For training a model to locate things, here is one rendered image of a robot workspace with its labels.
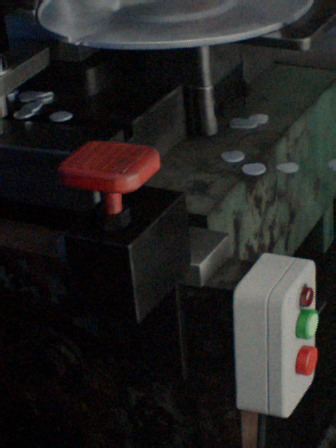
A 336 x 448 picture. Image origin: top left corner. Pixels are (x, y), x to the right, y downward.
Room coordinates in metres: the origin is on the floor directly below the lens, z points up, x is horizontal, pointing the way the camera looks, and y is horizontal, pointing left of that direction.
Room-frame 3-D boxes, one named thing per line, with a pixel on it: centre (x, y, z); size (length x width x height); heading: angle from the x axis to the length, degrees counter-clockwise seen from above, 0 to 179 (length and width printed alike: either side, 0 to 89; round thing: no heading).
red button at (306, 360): (0.91, -0.12, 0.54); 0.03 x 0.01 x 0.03; 151
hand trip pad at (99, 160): (0.90, 0.04, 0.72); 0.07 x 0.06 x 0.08; 61
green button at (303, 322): (0.91, -0.12, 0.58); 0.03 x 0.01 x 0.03; 151
